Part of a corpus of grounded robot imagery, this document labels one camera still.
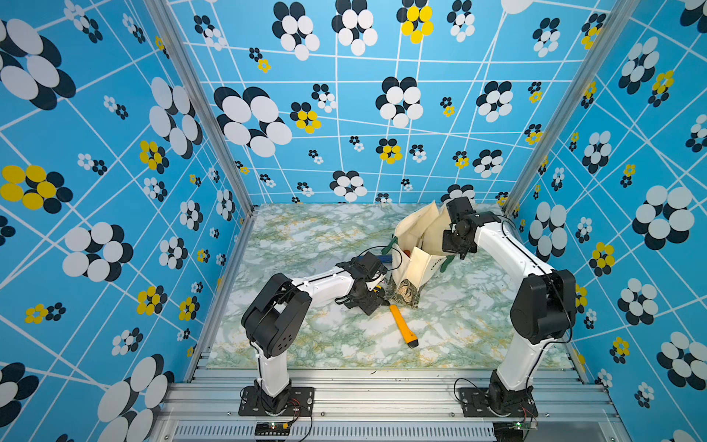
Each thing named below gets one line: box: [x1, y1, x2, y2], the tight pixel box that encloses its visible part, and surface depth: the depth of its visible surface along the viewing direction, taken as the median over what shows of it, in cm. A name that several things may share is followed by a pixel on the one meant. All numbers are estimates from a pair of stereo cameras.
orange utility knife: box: [390, 304, 419, 349], surface depth 88 cm
